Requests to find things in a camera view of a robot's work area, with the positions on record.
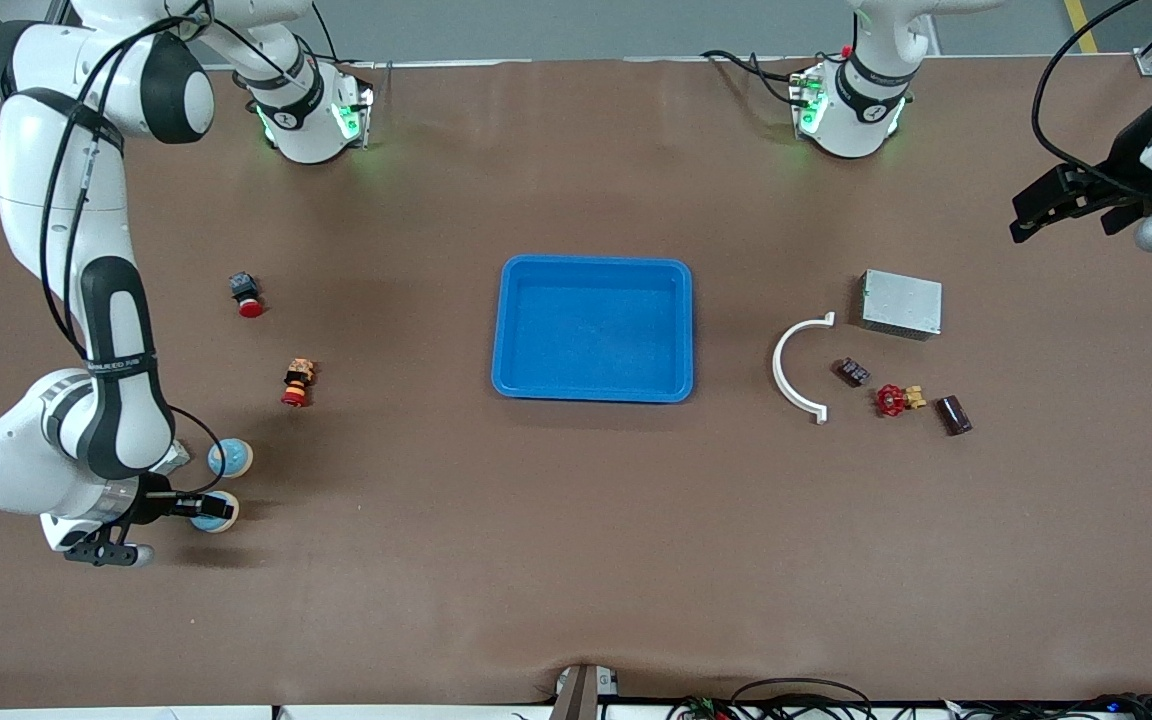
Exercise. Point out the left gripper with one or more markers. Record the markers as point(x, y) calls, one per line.
point(1128, 156)

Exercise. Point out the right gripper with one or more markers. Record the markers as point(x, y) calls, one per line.
point(153, 502)

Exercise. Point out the light blue dome bell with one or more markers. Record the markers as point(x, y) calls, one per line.
point(230, 458)
point(211, 525)

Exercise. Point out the large dark brown capacitor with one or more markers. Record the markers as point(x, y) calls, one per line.
point(955, 415)

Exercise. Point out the small black capacitor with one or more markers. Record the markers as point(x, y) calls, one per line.
point(854, 372)

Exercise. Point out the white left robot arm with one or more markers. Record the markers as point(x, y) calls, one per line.
point(861, 110)

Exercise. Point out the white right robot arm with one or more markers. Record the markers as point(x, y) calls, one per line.
point(111, 350)

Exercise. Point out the white circuit breaker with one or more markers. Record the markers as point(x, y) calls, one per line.
point(179, 458)

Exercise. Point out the red emergency button black base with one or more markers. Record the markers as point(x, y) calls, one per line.
point(247, 295)

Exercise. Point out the grey metal box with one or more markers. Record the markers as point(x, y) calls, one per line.
point(901, 303)

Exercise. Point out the brown table cover sheet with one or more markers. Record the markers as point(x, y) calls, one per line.
point(576, 550)

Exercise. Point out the blue plastic tray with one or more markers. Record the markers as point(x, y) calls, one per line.
point(596, 330)

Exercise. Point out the red orange push button switch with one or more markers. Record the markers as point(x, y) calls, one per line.
point(297, 383)

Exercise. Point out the white curved plastic bracket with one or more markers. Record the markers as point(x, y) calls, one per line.
point(778, 370)

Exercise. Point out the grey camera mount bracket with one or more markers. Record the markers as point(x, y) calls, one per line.
point(581, 695)

